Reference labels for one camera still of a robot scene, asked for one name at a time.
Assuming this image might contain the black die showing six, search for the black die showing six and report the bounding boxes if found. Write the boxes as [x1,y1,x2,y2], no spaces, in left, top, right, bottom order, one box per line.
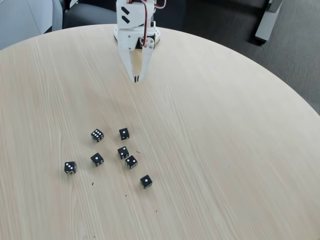
[90,128,105,143]

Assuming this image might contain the dark grey chair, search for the dark grey chair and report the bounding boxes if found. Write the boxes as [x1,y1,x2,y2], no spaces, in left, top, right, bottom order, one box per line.
[61,0,118,30]

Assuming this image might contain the black die white pips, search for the black die white pips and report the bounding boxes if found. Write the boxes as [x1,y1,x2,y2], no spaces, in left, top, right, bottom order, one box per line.
[117,146,130,160]
[118,127,130,141]
[124,155,139,170]
[64,161,77,175]
[139,174,153,190]
[90,152,105,168]

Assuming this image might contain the white cabinet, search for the white cabinet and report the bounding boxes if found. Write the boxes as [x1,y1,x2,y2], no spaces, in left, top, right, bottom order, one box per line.
[0,0,63,50]

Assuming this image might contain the grey desk leg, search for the grey desk leg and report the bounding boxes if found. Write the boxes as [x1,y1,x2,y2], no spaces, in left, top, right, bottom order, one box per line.
[254,0,283,43]

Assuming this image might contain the red black white servo cable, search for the red black white servo cable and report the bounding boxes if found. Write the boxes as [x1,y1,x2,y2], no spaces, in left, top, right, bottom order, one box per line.
[127,0,168,48]

